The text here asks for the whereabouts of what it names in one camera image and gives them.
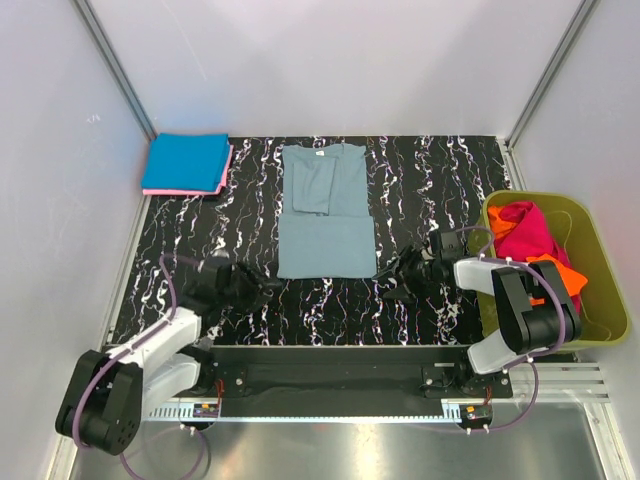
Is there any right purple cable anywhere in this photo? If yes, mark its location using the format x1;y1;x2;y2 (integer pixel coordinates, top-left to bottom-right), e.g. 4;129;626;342
464;225;571;432

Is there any grey blue t shirt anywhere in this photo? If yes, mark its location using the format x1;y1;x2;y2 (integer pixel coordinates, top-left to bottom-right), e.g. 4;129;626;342
278;143;377;279

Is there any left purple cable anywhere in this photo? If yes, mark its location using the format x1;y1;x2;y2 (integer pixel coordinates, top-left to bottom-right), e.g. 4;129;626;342
69;252;209;479

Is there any aluminium front rail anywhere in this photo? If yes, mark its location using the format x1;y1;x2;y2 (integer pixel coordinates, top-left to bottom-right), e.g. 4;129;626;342
64;362;614;424

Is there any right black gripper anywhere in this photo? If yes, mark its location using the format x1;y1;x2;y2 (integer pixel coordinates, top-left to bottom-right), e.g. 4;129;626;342
373;244;442;303

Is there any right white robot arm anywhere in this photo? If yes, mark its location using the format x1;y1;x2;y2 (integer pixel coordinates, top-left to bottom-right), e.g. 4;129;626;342
379;230;582;397

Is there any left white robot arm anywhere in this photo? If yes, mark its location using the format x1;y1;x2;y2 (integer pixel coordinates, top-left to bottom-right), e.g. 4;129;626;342
54;253;281;456

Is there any olive green plastic bin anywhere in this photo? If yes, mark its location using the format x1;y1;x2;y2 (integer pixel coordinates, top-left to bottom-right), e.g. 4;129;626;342
478;190;630;352

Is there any orange t shirt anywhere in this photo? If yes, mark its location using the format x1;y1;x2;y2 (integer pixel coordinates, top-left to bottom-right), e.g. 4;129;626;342
487;204;589;301

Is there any aluminium frame post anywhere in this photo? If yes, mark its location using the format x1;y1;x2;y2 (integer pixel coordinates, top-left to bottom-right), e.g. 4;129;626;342
503;0;601;151
70;0;157;142

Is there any left aluminium frame post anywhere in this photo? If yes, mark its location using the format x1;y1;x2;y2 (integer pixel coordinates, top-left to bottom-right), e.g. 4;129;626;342
70;0;157;142

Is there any right aluminium frame post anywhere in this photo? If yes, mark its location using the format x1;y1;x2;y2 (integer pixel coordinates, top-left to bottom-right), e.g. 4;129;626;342
503;0;601;151

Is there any purple cable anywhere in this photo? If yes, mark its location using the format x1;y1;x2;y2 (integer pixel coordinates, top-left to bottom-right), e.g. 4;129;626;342
69;252;209;479
464;225;571;432

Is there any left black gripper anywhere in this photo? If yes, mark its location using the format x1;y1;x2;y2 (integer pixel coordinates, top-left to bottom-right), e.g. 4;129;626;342
218;259;280;313

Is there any folded blue t shirt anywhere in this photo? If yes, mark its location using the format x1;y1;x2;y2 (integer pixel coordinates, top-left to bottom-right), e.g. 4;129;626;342
141;133;230;190

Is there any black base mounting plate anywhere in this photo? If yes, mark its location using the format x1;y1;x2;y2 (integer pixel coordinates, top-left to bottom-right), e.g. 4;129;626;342
180;346;513;399

